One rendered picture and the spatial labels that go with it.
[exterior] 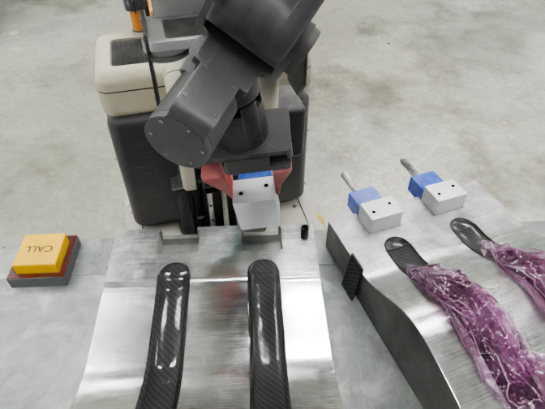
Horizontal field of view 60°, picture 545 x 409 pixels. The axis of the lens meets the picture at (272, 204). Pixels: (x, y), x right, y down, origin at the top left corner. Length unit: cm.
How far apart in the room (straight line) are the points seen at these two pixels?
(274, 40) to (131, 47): 96
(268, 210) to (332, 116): 195
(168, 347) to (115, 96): 79
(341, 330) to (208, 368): 20
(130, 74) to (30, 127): 153
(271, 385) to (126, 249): 25
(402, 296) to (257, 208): 20
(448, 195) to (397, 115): 184
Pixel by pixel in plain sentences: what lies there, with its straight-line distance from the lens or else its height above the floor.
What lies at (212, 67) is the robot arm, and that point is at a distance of 38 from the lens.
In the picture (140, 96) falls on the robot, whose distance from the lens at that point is 122.
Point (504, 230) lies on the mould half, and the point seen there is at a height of 86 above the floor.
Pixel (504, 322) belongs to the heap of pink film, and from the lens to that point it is 57.
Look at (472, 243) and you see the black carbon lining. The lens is 72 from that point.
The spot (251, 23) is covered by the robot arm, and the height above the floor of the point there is 120.
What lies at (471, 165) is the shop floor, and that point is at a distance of 232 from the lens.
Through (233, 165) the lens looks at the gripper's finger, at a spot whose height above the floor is 104.
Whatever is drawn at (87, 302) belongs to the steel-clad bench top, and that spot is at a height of 80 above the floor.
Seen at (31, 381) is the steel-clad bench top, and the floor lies 80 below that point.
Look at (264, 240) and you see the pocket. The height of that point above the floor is 86.
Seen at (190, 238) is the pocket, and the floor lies 87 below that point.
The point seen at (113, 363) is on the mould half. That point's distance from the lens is 55.
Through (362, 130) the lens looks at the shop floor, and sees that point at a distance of 241.
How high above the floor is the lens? 135
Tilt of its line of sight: 44 degrees down
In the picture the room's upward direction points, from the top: straight up
